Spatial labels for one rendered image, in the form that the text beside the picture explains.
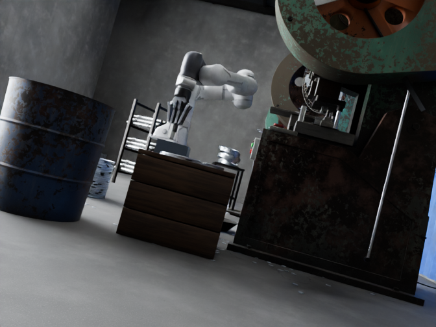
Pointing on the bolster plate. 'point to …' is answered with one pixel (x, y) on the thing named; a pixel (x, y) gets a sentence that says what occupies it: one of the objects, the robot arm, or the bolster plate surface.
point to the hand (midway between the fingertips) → (172, 131)
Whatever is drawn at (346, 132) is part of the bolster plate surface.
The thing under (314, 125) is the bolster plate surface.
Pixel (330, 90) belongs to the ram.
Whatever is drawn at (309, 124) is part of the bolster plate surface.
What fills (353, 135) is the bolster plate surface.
